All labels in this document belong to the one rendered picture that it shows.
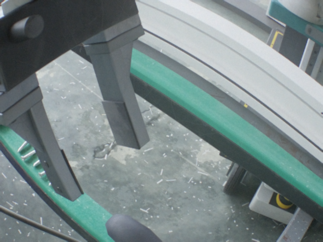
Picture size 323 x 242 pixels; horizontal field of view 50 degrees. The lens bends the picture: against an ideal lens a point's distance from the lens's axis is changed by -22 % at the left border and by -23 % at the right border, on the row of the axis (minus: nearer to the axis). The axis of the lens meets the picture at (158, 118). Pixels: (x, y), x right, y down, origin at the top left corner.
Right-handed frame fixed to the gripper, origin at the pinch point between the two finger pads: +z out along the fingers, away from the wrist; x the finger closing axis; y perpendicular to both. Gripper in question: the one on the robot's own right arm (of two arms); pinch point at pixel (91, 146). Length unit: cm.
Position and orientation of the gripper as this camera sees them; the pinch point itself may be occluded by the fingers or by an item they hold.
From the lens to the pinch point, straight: 31.3
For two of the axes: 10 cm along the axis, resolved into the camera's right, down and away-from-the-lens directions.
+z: 2.7, 8.7, 4.2
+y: 7.3, 1.0, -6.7
